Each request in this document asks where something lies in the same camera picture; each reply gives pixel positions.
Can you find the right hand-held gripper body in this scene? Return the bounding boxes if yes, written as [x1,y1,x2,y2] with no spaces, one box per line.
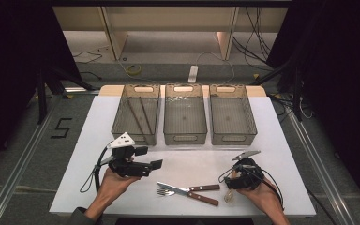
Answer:
[224,150,265,191]

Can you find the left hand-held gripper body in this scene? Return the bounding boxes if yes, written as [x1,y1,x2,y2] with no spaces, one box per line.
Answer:
[106,131,153,179]

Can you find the wooden handled spoon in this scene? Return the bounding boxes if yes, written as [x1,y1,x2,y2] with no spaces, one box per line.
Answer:
[223,188,236,205]

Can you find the translucent grey plastic bin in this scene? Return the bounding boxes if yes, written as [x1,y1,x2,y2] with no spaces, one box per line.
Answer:
[209,83,259,146]
[163,83,208,146]
[111,83,162,146]

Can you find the wooden handled fork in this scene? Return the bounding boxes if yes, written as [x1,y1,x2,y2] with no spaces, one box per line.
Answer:
[156,184,222,198]

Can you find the person's right hand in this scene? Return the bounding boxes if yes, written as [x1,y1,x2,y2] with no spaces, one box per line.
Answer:
[234,170,283,218]

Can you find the person's left hand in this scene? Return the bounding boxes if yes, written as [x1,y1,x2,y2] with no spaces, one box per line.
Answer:
[97,167,143,205]

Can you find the yellow tape roll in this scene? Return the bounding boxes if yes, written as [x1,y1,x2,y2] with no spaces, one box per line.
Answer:
[127,64,143,77]

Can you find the white power strip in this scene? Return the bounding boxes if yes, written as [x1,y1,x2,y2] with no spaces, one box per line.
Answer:
[187,65,200,84]

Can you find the black metal stand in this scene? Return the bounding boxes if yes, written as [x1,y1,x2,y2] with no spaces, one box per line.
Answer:
[35,64,98,126]
[248,59,305,123]

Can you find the right hand-held gripper black cable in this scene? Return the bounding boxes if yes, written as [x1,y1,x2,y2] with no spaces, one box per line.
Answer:
[217,164,286,211]

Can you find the hand-held gripper black cable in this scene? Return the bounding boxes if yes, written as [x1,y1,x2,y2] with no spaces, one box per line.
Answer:
[79,145,111,194]
[217,164,286,211]

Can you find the left hand-held gripper black cable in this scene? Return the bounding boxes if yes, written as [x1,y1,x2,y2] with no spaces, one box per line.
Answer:
[79,145,111,194]

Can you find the aluminium floor rail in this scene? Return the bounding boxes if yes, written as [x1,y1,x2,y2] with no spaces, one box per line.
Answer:
[285,109,359,225]
[0,98,61,225]

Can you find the tangled floor cables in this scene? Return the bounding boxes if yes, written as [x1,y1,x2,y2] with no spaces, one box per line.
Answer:
[269,93,314,124]

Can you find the thin black floor cable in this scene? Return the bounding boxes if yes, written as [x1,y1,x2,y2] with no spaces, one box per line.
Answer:
[72,50,104,66]

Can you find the white power cable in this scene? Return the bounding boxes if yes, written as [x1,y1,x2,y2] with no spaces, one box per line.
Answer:
[195,52,236,86]

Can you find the bundle of black cables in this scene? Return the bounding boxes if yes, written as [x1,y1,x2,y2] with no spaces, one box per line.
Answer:
[232,7,274,72]

